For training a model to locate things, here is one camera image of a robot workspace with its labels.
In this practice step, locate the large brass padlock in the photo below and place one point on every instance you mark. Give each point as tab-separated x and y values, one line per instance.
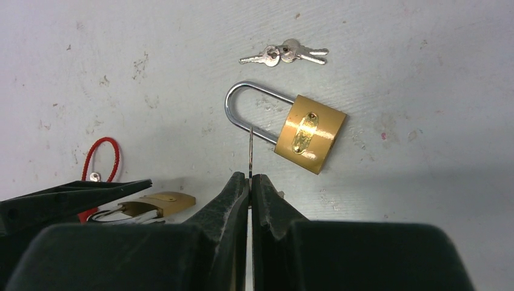
144	209

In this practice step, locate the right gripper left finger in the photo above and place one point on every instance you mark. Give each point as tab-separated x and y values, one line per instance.
205	252

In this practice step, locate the long-shackle brass padlock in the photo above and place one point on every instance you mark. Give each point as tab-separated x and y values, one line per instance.
309	132

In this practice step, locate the silver keys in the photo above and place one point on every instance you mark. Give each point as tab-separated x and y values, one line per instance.
250	152

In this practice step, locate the red cable padlock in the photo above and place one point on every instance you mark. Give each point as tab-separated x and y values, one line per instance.
97	154

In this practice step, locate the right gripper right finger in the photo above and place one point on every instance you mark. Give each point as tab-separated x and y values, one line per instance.
291	252

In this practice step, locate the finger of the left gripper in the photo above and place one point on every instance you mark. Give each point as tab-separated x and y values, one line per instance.
23	217

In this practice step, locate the silver key bunch far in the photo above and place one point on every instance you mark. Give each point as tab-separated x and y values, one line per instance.
289	51

